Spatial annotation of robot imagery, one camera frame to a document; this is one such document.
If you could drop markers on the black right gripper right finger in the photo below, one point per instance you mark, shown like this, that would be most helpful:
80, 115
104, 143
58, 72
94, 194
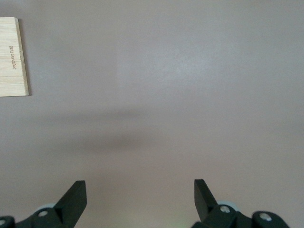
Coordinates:
206, 209

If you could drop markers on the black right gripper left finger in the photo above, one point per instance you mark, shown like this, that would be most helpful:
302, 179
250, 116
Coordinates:
69, 209

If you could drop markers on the wooden cutting board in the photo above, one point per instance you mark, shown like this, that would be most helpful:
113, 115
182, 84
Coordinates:
12, 59

